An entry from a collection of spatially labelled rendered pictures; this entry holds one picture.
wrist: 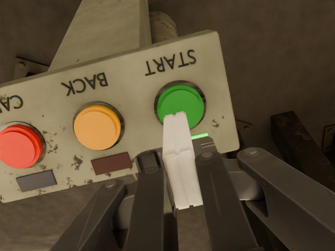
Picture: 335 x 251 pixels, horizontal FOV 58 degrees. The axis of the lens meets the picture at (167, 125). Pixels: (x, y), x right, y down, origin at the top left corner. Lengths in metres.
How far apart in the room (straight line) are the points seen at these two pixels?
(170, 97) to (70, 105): 0.09
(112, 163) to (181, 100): 0.09
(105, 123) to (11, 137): 0.08
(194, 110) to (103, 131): 0.08
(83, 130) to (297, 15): 0.79
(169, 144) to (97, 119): 0.12
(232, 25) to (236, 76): 0.17
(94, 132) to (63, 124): 0.03
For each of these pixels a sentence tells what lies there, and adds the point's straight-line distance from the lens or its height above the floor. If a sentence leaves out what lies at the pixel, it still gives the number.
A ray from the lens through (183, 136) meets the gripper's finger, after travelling 0.16.
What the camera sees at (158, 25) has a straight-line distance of 0.75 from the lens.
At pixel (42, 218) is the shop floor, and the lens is 1.46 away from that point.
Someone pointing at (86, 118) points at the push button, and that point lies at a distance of 0.27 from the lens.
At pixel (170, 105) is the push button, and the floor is 0.61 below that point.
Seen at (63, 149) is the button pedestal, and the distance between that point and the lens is 0.30.
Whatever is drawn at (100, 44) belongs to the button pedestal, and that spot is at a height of 0.50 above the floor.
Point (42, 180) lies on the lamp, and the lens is 0.31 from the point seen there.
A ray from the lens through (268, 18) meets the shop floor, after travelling 0.93.
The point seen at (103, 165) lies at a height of 0.61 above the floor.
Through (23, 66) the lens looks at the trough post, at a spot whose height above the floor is 0.02.
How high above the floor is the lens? 0.82
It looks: 52 degrees down
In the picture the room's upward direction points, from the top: 173 degrees clockwise
